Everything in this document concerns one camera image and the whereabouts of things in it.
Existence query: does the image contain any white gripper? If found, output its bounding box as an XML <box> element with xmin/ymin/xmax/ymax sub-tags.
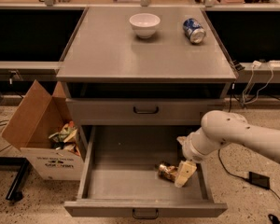
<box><xmin>175</xmin><ymin>130</ymin><xmax>222</xmax><ymax>188</ymax></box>

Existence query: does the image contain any white ceramic bowl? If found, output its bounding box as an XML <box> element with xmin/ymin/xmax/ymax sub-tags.
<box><xmin>129</xmin><ymin>13</ymin><xmax>161</xmax><ymax>38</ymax></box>

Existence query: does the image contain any closed grey top drawer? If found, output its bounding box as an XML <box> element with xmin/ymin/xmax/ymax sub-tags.
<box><xmin>66</xmin><ymin>98</ymin><xmax>224</xmax><ymax>125</ymax></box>

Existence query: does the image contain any grey drawer cabinet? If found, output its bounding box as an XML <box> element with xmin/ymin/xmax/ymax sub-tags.
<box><xmin>56</xmin><ymin>6</ymin><xmax>237</xmax><ymax>147</ymax></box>

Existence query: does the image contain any open grey middle drawer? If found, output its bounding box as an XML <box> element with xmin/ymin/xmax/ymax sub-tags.
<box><xmin>64</xmin><ymin>125</ymin><xmax>227</xmax><ymax>219</ymax></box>

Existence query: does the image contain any blue soda can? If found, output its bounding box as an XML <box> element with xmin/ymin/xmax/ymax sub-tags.
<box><xmin>183</xmin><ymin>18</ymin><xmax>206</xmax><ymax>44</ymax></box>

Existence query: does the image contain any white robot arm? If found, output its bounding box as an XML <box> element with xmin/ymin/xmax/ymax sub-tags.
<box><xmin>176</xmin><ymin>110</ymin><xmax>280</xmax><ymax>164</ymax></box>

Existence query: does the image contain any crushed orange can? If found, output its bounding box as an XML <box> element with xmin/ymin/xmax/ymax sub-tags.
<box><xmin>158</xmin><ymin>161</ymin><xmax>177</xmax><ymax>182</ymax></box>

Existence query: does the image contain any white power strip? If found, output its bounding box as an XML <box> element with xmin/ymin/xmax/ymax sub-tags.
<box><xmin>269</xmin><ymin>60</ymin><xmax>280</xmax><ymax>68</ymax></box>

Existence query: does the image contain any black power adapter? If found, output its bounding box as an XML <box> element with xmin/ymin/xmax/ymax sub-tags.
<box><xmin>248</xmin><ymin>172</ymin><xmax>270</xmax><ymax>189</ymax></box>

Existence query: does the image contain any cardboard box with trash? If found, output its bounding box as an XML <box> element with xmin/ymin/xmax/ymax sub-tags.
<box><xmin>1</xmin><ymin>80</ymin><xmax>84</xmax><ymax>180</ymax></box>

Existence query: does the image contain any black table leg base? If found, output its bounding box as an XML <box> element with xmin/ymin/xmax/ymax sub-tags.
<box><xmin>0</xmin><ymin>156</ymin><xmax>31</xmax><ymax>203</ymax></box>

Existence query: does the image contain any black floor cable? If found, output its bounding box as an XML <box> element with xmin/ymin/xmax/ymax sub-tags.
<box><xmin>217</xmin><ymin>93</ymin><xmax>280</xmax><ymax>224</ymax></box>

